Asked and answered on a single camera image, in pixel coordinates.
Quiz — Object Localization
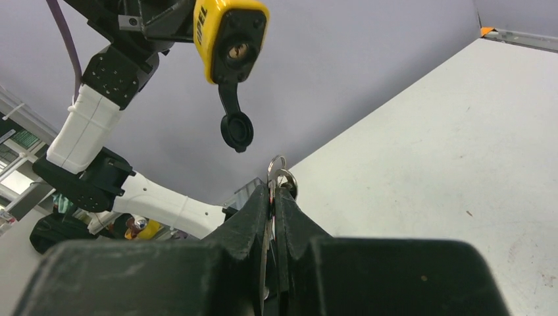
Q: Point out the aluminium table frame rail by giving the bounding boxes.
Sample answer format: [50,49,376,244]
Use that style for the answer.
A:
[480,27,557,53]

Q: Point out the yellow black padlock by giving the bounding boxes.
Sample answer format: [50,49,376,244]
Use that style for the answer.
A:
[193,0,269,153]

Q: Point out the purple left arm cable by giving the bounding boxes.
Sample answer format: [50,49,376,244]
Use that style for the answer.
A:
[45,0,84,103]

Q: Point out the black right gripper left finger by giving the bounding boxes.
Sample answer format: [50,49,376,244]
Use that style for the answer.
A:
[14,185,269,315]

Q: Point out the silver keys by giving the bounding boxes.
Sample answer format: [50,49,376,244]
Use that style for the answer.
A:
[264,155,298,315]

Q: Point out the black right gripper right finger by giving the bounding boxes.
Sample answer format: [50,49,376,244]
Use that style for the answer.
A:
[274,188,509,315]

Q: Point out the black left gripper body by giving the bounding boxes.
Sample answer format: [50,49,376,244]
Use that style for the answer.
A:
[65,0,195,52]

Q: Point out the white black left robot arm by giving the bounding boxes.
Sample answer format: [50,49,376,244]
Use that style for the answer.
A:
[33,1,226,238]

